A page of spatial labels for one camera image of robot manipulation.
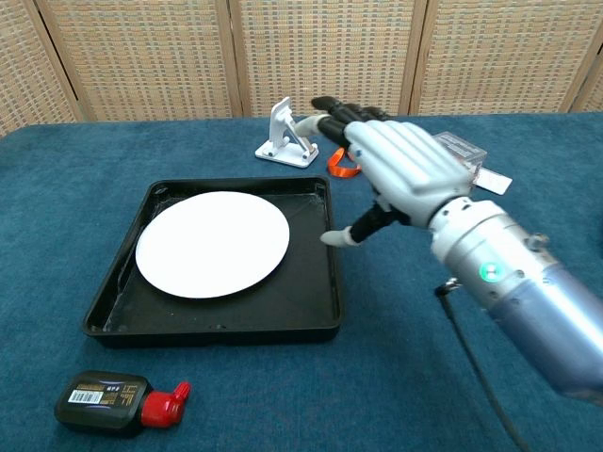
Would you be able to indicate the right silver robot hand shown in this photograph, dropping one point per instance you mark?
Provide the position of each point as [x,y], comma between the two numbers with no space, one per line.
[405,169]

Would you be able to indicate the white round plate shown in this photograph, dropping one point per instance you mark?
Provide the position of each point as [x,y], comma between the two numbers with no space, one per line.
[212,245]

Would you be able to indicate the black square tray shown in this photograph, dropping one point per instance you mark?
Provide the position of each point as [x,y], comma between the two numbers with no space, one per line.
[301,301]

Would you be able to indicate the clear box with red items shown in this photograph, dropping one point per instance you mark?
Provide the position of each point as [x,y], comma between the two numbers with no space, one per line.
[464,150]

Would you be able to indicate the white badge card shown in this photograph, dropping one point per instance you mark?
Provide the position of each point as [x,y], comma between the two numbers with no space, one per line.
[497,181]

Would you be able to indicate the white folding phone stand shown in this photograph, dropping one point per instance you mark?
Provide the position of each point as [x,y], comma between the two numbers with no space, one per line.
[282,132]

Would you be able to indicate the woven folding screen panel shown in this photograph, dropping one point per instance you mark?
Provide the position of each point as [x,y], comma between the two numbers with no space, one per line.
[141,56]
[504,56]
[23,70]
[325,47]
[593,89]

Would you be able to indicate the blue felt table mat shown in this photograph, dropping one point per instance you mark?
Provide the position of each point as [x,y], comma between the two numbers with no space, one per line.
[70,188]

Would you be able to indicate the black red small device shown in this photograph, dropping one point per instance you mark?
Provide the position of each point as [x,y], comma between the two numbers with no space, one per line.
[103,405]

